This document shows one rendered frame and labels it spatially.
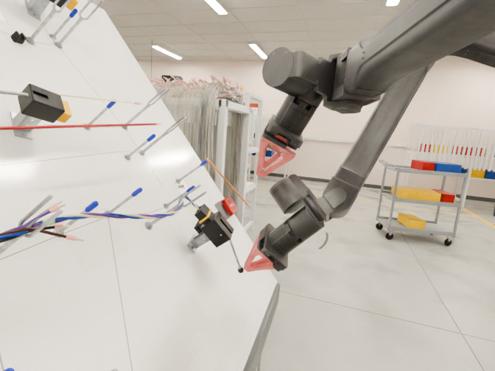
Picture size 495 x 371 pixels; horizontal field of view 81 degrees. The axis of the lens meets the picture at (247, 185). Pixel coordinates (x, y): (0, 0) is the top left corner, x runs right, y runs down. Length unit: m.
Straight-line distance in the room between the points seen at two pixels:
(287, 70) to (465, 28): 0.22
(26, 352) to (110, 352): 0.10
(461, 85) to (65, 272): 8.93
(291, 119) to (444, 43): 0.26
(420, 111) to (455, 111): 0.77
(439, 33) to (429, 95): 8.54
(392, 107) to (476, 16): 0.41
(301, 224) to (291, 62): 0.30
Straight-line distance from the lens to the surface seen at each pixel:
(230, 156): 1.57
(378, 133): 0.65
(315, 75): 0.47
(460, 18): 0.30
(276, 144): 0.50
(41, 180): 0.52
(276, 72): 0.46
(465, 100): 9.04
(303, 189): 0.61
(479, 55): 0.82
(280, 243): 0.61
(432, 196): 4.53
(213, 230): 0.62
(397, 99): 0.70
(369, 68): 0.40
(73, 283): 0.47
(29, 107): 0.52
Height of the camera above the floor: 1.33
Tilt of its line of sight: 11 degrees down
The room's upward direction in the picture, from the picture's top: 4 degrees clockwise
